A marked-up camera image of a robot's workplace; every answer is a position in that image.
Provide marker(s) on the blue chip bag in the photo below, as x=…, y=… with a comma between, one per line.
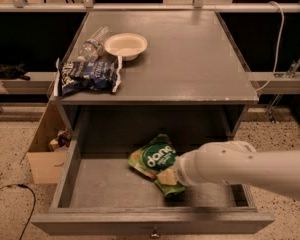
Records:
x=75, y=76

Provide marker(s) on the items inside cardboard box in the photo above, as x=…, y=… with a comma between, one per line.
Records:
x=62, y=139

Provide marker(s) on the metal drawer knob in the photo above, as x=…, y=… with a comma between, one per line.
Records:
x=155, y=234

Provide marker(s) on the grey open drawer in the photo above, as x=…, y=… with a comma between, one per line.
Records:
x=99, y=194

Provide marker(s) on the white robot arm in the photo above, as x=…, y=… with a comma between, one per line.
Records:
x=237, y=162

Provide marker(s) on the clear plastic water bottle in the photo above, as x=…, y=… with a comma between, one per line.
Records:
x=94, y=47

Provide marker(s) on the white paper bowl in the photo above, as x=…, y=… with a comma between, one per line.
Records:
x=127, y=45

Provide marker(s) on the black object on ledge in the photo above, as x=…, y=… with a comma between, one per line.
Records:
x=12, y=72

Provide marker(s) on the cardboard box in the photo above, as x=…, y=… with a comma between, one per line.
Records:
x=45, y=156

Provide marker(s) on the green rice chip bag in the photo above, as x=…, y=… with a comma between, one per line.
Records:
x=153, y=158

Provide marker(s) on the grey wooden cabinet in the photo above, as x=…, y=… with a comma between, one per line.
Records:
x=188, y=83

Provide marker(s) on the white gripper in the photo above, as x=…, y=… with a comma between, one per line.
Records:
x=182, y=169

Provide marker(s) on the metal railing frame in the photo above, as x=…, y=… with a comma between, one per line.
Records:
x=90, y=5

